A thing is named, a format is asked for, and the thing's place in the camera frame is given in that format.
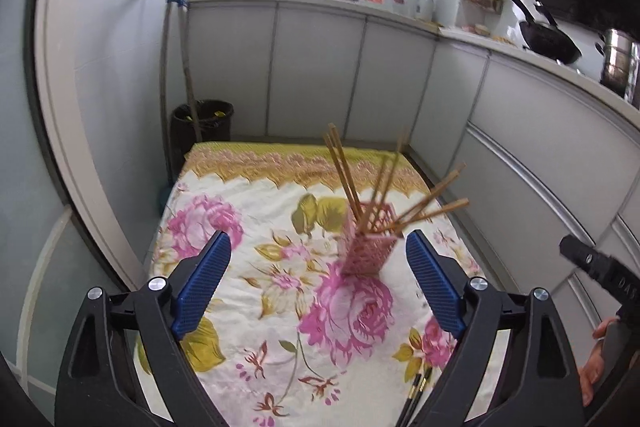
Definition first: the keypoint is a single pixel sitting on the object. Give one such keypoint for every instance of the white electric kettle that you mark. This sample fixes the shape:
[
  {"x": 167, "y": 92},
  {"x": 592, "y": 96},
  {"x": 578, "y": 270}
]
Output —
[{"x": 425, "y": 10}]

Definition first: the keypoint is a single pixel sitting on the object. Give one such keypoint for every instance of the stainless steel pot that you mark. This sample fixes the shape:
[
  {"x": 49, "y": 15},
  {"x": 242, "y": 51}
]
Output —
[{"x": 620, "y": 69}]

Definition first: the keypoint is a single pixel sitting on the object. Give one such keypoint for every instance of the pink perforated utensil basket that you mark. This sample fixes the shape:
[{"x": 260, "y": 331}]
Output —
[{"x": 363, "y": 253}]

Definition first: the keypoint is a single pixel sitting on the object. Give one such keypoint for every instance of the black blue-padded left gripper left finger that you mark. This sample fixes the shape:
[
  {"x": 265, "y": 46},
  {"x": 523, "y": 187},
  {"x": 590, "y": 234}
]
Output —
[{"x": 98, "y": 384}]

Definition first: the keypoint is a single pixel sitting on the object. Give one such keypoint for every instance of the black wok pan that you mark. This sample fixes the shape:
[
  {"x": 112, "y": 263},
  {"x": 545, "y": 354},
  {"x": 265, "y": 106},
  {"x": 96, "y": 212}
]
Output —
[{"x": 546, "y": 38}]

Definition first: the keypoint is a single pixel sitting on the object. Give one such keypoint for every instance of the person's right hand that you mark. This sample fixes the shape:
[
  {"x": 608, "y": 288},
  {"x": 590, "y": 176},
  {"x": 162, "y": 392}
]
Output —
[{"x": 591, "y": 372}]

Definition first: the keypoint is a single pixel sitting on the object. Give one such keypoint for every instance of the floral pink rose tablecloth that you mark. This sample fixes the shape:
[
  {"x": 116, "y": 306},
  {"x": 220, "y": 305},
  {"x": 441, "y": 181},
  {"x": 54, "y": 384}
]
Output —
[{"x": 288, "y": 339}]

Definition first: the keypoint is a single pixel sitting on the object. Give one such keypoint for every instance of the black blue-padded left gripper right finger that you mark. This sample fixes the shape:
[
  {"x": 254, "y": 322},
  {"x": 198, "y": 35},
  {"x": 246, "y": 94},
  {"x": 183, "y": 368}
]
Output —
[{"x": 538, "y": 384}]

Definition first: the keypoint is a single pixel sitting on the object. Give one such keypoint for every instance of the black trash bin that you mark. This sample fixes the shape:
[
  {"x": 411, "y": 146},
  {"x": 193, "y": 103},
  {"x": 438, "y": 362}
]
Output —
[{"x": 214, "y": 120}]

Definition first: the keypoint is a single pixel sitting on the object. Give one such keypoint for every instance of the wooden broom stick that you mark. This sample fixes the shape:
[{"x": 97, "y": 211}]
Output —
[{"x": 183, "y": 28}]

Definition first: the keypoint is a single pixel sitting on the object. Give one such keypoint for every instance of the black chopstick gold band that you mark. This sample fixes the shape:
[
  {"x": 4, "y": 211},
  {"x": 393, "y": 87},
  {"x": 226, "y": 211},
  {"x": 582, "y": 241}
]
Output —
[{"x": 412, "y": 392}]

